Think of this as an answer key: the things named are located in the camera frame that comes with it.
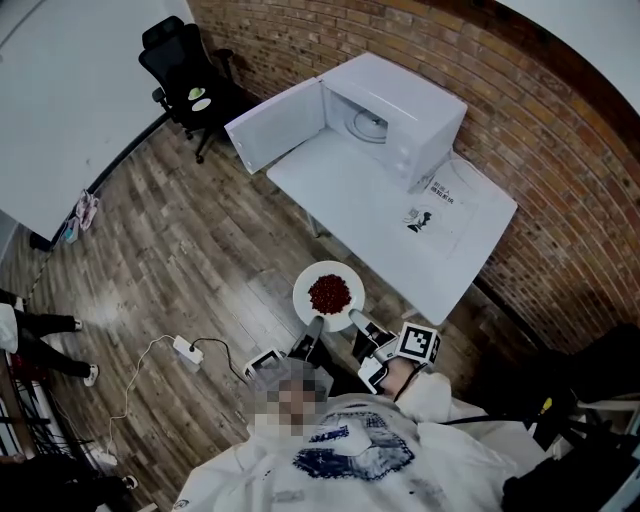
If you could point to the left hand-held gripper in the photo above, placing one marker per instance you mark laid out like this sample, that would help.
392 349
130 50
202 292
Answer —
305 347

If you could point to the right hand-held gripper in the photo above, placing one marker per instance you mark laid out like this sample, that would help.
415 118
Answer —
417 345

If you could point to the red bean food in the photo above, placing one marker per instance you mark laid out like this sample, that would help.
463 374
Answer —
329 294

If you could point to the white microwave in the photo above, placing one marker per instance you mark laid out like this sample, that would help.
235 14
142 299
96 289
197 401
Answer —
390 95

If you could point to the person's right forearm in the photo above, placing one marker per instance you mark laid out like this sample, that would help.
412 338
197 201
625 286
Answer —
430 395

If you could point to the glass microwave turntable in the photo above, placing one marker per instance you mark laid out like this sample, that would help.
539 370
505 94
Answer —
369 125

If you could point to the white table leg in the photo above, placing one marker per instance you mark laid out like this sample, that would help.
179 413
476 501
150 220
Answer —
314 224

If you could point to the white power strip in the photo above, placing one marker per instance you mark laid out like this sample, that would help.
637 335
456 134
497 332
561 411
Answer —
188 349

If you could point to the clear printed sheet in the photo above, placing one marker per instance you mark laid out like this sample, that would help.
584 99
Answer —
445 210

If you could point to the person's white printed top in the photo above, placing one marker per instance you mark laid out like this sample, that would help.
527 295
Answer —
360 465

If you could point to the yellow small item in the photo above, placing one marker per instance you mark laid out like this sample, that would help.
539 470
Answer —
547 405

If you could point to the small white plate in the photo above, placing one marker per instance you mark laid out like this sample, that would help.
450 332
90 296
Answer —
202 104

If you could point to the pink cloth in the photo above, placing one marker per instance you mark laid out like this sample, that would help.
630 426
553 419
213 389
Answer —
87 210

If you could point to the green item on small plate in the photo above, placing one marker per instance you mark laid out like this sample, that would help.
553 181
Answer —
196 92

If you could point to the light blue packet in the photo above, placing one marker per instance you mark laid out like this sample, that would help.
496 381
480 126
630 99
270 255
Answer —
70 231

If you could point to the black office chair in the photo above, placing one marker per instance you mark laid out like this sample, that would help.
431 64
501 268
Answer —
185 75

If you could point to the black metal rack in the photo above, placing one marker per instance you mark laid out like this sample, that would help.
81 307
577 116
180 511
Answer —
30 425

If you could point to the white metal frame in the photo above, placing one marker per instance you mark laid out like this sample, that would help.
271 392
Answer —
600 405

